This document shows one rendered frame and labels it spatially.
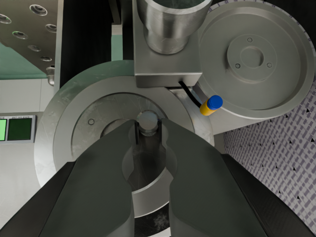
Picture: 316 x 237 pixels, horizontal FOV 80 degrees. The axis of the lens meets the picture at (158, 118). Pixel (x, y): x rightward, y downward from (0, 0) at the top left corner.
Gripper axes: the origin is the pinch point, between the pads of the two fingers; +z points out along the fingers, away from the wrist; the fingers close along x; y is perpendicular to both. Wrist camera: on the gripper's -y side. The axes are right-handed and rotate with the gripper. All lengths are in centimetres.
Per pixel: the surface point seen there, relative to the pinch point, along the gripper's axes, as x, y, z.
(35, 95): -167, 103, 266
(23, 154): -31.0, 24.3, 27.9
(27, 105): -177, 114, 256
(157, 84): 0.9, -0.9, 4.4
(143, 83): -0.2, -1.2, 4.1
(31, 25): -19.8, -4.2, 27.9
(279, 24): 13.5, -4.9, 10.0
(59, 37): -7.9, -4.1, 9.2
